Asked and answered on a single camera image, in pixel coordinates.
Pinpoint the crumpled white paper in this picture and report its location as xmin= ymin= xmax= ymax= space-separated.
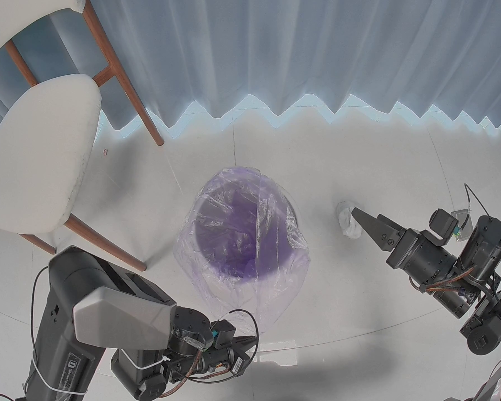
xmin=336 ymin=201 xmax=365 ymax=239

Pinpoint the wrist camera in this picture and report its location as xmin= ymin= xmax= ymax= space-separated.
xmin=428 ymin=208 xmax=461 ymax=246
xmin=210 ymin=319 xmax=238 ymax=350

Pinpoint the pale blue curtain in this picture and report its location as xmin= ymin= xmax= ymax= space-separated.
xmin=0 ymin=0 xmax=501 ymax=141

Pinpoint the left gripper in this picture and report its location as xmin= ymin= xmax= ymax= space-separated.
xmin=200 ymin=347 xmax=252 ymax=379

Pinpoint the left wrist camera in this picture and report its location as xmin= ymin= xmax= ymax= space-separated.
xmin=210 ymin=319 xmax=238 ymax=350

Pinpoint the white trash bin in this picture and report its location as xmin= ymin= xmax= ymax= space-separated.
xmin=190 ymin=170 xmax=301 ymax=287

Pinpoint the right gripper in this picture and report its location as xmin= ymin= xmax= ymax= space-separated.
xmin=385 ymin=226 xmax=459 ymax=286

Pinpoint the purple plastic bag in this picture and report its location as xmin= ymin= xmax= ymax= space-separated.
xmin=173 ymin=166 xmax=310 ymax=337

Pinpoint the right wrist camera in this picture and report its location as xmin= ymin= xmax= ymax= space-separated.
xmin=428 ymin=208 xmax=461 ymax=246

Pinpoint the white cushioned wooden chair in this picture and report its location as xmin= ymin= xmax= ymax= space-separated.
xmin=0 ymin=0 xmax=165 ymax=272

